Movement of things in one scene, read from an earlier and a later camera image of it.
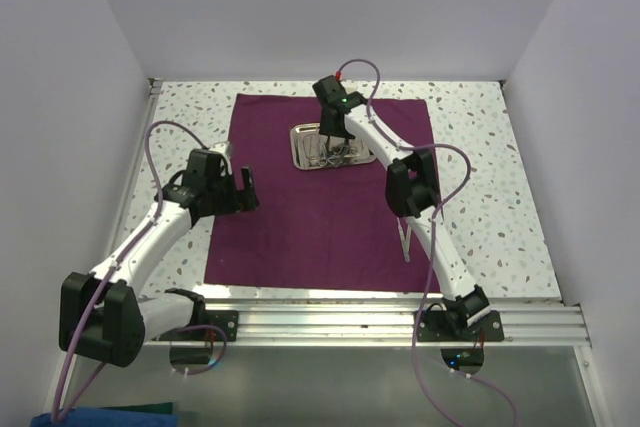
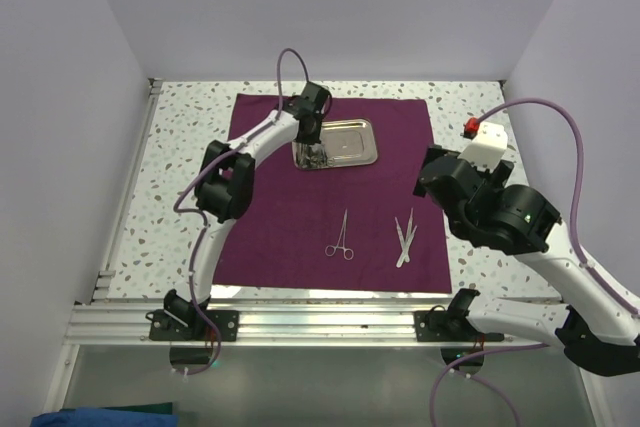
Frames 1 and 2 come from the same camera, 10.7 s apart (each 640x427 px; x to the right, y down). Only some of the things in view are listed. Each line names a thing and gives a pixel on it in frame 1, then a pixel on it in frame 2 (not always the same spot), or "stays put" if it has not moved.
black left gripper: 225,176 -> 314,138
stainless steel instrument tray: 309,149 stays put
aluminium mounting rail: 549,323 stays put
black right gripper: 328,130 -> 497,176
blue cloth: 104,417 stays put
